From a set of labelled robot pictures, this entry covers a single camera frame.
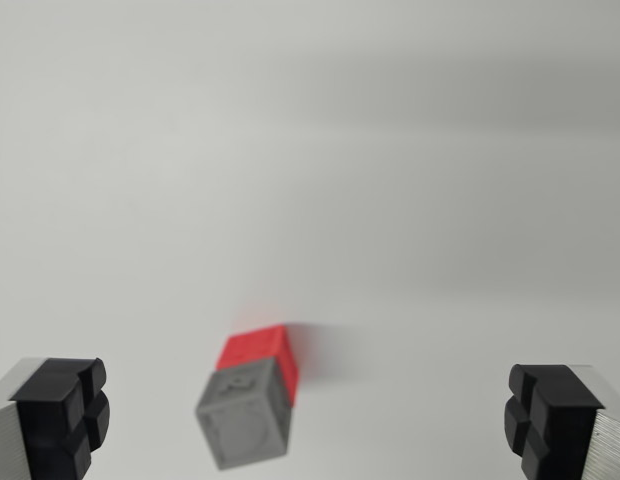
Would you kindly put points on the black-padded metal gripper left finger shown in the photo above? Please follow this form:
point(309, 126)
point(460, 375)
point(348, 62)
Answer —
point(45, 420)

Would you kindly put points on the black-padded metal gripper right finger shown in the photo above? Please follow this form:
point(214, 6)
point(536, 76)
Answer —
point(570, 425)

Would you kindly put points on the grey embossed cube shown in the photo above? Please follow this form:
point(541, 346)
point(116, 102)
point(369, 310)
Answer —
point(245, 420)

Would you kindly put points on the red embossed cube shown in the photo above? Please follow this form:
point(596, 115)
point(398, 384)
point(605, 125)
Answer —
point(255, 345)

